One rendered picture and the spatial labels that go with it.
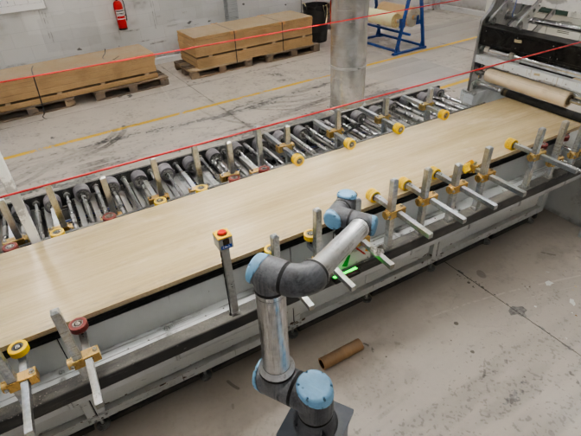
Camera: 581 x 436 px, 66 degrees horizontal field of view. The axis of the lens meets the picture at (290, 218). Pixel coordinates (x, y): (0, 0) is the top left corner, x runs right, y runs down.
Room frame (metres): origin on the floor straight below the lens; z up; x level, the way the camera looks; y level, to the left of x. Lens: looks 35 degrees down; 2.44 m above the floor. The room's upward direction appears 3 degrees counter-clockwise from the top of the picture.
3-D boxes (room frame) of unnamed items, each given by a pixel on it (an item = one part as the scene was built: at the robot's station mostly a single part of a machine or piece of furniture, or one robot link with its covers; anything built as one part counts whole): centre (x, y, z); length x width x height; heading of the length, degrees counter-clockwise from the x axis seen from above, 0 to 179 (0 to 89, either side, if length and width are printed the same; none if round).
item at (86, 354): (1.28, 0.95, 0.82); 0.13 x 0.06 x 0.05; 118
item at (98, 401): (1.24, 0.90, 0.82); 0.43 x 0.03 x 0.04; 28
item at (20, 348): (1.29, 1.22, 0.85); 0.08 x 0.08 x 0.11
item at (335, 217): (1.63, -0.22, 1.28); 0.12 x 0.12 x 0.09; 59
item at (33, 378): (1.17, 1.17, 0.84); 0.13 x 0.06 x 0.05; 118
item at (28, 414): (1.12, 1.12, 0.84); 0.43 x 0.03 x 0.04; 28
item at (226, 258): (1.62, 0.32, 0.93); 0.05 x 0.04 x 0.45; 118
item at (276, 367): (1.15, 0.09, 1.08); 0.17 x 0.15 x 0.75; 59
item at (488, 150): (2.44, -1.24, 0.92); 0.03 x 0.03 x 0.48; 28
